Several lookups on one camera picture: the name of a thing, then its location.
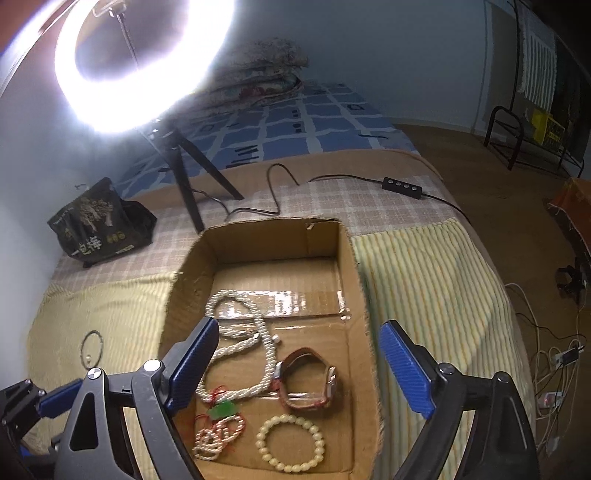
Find cardboard box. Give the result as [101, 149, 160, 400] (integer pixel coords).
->
[157, 217, 387, 480]

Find black cable with inline controller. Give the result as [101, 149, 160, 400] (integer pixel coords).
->
[191, 162, 468, 223]

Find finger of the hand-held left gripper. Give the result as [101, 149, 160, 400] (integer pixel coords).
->
[0, 379, 86, 428]

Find yellow box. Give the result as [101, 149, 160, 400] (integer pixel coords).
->
[530, 108, 567, 149]

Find thin dark bangle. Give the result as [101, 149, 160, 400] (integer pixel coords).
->
[79, 329, 105, 370]

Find brown strap wristwatch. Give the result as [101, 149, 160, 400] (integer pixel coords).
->
[273, 348, 338, 412]

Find beige checked blanket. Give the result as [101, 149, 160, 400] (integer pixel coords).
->
[48, 149, 468, 296]

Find yellow striped blanket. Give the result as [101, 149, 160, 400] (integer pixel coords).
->
[25, 217, 537, 480]

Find white floor cables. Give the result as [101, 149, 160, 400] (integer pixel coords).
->
[505, 281, 591, 459]

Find black printed snack bag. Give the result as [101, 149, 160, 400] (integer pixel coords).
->
[47, 177, 158, 269]

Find phone holder with pole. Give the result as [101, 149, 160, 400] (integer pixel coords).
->
[95, 0, 142, 70]

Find blue checked bedsheet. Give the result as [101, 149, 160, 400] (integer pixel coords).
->
[113, 80, 422, 197]

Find white bead necklace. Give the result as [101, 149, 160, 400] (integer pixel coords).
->
[191, 289, 283, 462]

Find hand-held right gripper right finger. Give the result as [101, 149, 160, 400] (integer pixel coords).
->
[379, 320, 541, 480]

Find dark hanging clothes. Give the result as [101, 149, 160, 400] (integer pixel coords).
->
[551, 41, 591, 154]

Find black clothes rack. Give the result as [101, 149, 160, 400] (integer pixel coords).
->
[483, 0, 591, 179]

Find black clamp device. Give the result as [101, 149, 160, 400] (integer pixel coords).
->
[556, 262, 591, 304]

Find orange cloth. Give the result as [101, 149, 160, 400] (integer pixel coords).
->
[547, 177, 591, 260]

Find ring light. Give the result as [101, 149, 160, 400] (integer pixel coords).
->
[54, 0, 237, 136]

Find black tripod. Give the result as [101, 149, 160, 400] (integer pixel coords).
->
[140, 117, 245, 234]

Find cream bead bracelet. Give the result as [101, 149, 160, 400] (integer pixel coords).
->
[255, 414, 327, 473]

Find white striped towel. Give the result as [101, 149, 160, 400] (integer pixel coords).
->
[516, 13, 560, 112]

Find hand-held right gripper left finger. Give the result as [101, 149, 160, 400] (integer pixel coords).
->
[54, 318, 221, 480]

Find folded floral quilt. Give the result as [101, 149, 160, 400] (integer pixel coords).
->
[202, 37, 308, 112]

